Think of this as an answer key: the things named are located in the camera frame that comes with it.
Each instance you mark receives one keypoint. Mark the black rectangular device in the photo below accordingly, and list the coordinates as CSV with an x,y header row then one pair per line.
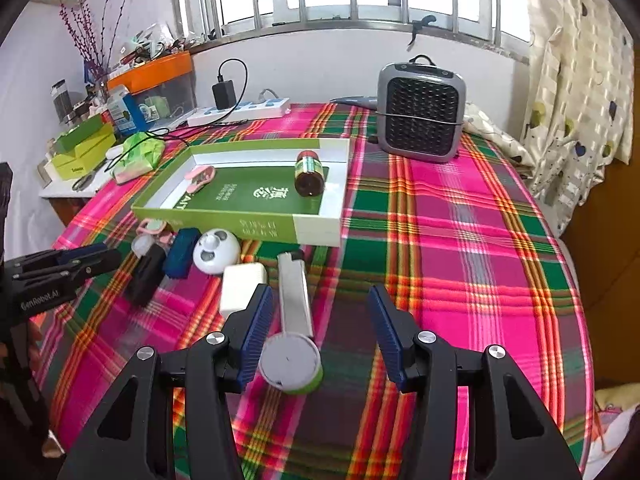
x,y
145,275

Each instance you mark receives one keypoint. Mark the pink green plaid blanket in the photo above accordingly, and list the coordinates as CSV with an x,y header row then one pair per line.
x,y
450,240

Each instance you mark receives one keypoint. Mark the white charger adapter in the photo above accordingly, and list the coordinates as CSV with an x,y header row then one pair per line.
x,y
240,285

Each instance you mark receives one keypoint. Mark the small pink clip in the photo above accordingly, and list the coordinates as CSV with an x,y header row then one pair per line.
x,y
200,177

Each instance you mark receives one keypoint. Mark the white power strip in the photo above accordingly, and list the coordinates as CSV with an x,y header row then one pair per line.
x,y
260,107

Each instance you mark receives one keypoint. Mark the black charger block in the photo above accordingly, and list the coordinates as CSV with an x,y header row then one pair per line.
x,y
223,92

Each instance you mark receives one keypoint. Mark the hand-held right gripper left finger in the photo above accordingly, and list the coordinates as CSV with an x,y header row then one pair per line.
x,y
255,330

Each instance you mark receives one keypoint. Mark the window with metal bars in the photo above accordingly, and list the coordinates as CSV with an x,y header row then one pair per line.
x,y
325,24

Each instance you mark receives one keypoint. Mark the clear round container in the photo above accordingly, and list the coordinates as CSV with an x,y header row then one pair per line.
x,y
141,246

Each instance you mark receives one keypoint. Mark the dark green flat box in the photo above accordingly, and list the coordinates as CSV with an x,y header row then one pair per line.
x,y
80,132

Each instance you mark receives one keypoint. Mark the grey long bundle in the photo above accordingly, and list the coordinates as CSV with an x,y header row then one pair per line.
x,y
355,102

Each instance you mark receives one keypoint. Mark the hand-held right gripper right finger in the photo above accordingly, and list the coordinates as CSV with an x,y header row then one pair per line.
x,y
387,330

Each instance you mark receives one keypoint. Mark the pale floral cloth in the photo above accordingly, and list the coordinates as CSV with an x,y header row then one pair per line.
x,y
615,425

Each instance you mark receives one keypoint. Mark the brown bottle with green label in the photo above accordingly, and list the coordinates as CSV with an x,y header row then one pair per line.
x,y
307,180

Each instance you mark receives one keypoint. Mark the cream patterned curtain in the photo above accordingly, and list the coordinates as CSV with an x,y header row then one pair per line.
x,y
570,85

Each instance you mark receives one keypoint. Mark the dried red flower branches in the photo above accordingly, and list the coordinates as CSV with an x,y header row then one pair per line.
x,y
80,35

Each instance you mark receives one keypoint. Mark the orange-lidded storage box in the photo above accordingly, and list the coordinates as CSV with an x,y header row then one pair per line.
x,y
160,67

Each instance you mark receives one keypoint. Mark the scissors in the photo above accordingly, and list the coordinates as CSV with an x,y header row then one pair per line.
x,y
82,182

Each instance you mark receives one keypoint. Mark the white round device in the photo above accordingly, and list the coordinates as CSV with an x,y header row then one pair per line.
x,y
215,252

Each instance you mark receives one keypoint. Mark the black window hook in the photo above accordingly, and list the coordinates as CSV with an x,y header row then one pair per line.
x,y
425,20

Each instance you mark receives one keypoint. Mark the blue rectangular case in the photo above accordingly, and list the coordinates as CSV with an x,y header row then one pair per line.
x,y
181,255

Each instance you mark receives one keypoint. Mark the pile of small clutter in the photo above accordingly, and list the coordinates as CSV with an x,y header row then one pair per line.
x,y
150,45

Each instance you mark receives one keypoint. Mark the green tissue pack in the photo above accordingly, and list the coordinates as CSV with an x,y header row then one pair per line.
x,y
137,152

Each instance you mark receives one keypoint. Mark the lime green flat box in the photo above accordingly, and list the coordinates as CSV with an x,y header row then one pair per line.
x,y
75,165

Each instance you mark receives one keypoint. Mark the silver metal bar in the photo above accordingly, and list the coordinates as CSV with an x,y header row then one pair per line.
x,y
295,300

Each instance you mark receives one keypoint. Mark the blue printed box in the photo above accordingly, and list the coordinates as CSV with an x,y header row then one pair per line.
x,y
122,107

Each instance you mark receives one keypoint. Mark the wooden wardrobe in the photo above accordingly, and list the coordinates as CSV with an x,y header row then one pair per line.
x,y
605,260

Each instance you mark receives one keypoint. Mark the green cardboard box tray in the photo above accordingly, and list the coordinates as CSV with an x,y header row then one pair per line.
x,y
260,195

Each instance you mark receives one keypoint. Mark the grey portable heater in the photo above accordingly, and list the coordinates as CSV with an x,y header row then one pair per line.
x,y
420,110

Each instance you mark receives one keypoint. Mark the pink and grey-green device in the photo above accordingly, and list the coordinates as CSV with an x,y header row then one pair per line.
x,y
152,227

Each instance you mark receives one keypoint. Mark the cream patterned pillow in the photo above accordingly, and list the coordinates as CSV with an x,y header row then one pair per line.
x,y
495,140

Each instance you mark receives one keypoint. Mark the green and white stand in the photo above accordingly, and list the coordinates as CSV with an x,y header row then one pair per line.
x,y
290,360

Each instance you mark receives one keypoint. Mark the glass jar with black lid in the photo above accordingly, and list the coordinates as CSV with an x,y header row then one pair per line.
x,y
61,102

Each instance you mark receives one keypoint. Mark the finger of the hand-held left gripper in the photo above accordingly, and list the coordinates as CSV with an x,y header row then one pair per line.
x,y
80,252
102,262

